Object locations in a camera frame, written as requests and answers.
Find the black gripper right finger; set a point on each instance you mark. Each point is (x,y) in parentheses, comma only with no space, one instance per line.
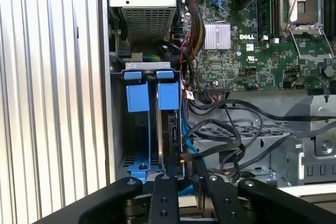
(225,203)

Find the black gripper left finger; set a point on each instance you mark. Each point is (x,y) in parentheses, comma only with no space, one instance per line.
(164,200)

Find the hard disk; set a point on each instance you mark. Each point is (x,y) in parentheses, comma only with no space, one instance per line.
(168,95)

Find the empty blue disk carrier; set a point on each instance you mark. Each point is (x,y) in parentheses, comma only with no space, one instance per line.
(137,96)

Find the grey disk bay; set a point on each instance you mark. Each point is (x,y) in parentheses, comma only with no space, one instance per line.
(118,103)

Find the blue slot latch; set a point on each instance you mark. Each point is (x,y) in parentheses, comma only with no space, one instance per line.
(216,2)

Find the black RAM slot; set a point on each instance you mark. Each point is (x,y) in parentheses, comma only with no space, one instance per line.
(330,3)

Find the grey metal drive cage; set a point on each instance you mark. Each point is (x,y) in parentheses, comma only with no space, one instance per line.
(262,134)

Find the green motherboard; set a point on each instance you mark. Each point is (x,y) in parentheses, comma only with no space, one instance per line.
(262,64)

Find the grey PC case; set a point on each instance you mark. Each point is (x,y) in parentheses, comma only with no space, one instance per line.
(103,51)

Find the silver chipset heatsink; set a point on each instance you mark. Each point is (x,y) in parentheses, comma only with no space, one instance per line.
(217,36)

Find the metal socket cover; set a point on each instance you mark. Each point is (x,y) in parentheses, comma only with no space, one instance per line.
(315,57)

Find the green RAM stick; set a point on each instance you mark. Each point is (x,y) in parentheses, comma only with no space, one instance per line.
(263,6)

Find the CPU socket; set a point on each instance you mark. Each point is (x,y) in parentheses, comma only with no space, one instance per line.
(302,6)

